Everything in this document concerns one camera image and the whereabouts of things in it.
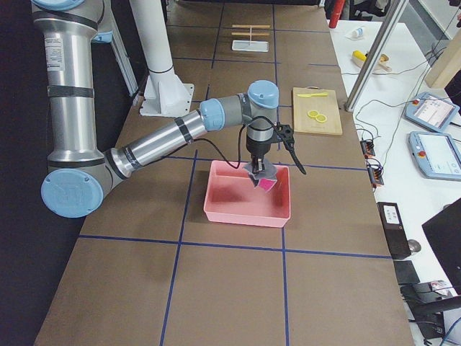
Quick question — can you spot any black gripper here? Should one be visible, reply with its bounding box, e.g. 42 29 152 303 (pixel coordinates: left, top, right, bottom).
246 138 271 174

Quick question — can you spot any grey microfibre cloth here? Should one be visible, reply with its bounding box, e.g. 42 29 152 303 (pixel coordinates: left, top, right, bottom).
243 158 277 192

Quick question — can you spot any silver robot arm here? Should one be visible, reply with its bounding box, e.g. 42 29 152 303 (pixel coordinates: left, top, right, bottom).
32 1 279 218

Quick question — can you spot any pink plastic bin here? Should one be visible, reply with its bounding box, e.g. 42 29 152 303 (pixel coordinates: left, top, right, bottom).
203 161 291 228

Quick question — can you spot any lemon slice lower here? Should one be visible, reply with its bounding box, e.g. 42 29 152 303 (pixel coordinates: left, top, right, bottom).
315 114 328 123

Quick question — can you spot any bamboo cutting board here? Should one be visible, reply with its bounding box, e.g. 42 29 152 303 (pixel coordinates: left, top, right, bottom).
292 87 343 136

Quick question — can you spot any yellow plastic knife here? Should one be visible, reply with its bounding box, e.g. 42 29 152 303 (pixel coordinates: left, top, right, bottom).
296 92 328 98

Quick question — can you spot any orange circuit board far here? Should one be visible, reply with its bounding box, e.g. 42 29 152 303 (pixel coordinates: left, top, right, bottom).
360 139 375 159

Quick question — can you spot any orange circuit board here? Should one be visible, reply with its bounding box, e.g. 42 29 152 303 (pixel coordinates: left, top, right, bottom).
360 139 375 159
367 164 384 187

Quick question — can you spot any orange circuit board near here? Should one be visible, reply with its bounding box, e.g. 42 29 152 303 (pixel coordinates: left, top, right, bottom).
367 164 384 187

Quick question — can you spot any white rectangular tray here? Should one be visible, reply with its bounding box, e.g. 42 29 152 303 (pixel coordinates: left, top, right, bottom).
231 40 269 53

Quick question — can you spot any wooden rack rod left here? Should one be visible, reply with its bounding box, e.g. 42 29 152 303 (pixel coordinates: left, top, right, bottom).
231 32 269 37

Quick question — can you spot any wooden rack rod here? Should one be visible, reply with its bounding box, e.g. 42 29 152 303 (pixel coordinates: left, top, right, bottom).
231 25 271 30
231 32 269 37

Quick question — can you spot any wooden rack rod right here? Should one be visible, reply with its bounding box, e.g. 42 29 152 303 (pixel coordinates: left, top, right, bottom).
231 25 271 30

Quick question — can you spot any yellow toy corn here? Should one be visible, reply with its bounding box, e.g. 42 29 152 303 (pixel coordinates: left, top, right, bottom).
352 50 367 62

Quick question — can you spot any black box device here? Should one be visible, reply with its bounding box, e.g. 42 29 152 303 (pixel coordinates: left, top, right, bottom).
377 202 411 260

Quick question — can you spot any white side table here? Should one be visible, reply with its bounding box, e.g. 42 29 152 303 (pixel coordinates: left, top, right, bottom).
328 19 461 346

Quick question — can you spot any small white bottle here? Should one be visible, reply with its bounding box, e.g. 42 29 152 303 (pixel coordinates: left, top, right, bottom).
345 26 365 40

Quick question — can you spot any teach pendant far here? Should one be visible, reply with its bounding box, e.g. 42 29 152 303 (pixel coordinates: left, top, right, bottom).
404 92 460 133

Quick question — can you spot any teach pendant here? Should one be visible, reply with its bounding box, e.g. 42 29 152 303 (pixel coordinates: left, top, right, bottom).
408 131 460 181
404 92 460 133

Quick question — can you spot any red cylinder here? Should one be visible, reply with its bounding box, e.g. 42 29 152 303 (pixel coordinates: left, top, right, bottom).
328 0 345 29

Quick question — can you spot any teach pendant near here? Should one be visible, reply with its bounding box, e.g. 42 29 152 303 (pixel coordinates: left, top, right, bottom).
408 131 460 181

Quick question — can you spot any black monitor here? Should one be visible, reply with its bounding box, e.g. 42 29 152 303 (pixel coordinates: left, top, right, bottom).
422 203 460 294

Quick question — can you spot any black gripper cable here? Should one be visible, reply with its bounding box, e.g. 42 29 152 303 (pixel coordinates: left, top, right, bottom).
187 115 280 170

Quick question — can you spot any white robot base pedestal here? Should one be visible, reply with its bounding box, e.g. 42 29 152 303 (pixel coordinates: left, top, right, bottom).
130 0 194 117

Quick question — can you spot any aluminium frame post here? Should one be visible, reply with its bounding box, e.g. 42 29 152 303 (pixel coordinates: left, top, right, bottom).
344 0 409 112

